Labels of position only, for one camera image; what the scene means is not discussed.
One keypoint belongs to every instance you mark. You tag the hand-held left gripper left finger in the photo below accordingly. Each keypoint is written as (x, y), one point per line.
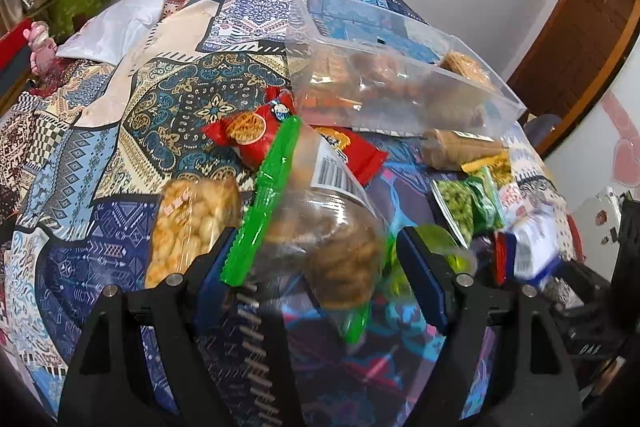
(220, 257)

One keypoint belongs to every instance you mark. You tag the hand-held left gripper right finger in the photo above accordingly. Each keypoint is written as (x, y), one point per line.
(425, 267)

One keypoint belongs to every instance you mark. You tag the yellow green translucent packet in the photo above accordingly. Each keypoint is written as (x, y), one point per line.
(440, 247)

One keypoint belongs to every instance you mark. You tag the yellow puffed snack packet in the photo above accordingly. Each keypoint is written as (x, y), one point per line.
(185, 222)

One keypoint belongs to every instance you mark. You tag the green peas packet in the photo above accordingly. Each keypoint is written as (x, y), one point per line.
(452, 202)

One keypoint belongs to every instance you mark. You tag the clear cookie bag green zip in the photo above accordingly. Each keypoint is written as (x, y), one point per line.
(330, 247)

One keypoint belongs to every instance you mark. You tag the blue white snack packet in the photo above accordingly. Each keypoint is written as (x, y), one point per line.
(530, 247)

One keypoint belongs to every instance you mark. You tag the white and yellow snack packet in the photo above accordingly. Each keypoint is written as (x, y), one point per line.
(515, 202)

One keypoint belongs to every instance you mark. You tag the red waffle cookie packet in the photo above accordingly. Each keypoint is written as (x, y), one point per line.
(235, 142)

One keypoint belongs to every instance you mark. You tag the wafer cone packet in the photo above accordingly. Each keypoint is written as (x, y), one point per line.
(450, 149)

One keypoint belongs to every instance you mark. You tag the clear plastic container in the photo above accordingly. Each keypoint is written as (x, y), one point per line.
(350, 37)

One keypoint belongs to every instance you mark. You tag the white plastic device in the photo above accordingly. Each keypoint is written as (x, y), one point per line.
(597, 222)

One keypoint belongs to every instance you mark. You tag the patchwork blanket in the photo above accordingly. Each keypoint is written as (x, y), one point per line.
(150, 107)

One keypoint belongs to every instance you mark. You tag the grey blue object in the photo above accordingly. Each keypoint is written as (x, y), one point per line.
(542, 129)

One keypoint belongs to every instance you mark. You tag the brown round snack packet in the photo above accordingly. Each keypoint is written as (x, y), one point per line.
(390, 77)

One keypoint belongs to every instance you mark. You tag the waffle cone packet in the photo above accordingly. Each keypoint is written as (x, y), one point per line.
(465, 67)

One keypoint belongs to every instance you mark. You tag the orange cracker packet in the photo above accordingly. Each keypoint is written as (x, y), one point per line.
(325, 82)

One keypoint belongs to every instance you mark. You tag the white pillow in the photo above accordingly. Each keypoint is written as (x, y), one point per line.
(115, 27)

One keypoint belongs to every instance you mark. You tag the pink toy figure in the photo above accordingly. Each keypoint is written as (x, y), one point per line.
(40, 42)

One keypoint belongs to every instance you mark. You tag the wooden door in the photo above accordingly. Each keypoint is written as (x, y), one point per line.
(590, 32)

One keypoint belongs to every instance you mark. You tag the green box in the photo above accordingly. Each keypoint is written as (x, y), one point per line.
(75, 7)

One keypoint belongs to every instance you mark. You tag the red box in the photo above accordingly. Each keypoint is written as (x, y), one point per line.
(12, 47)

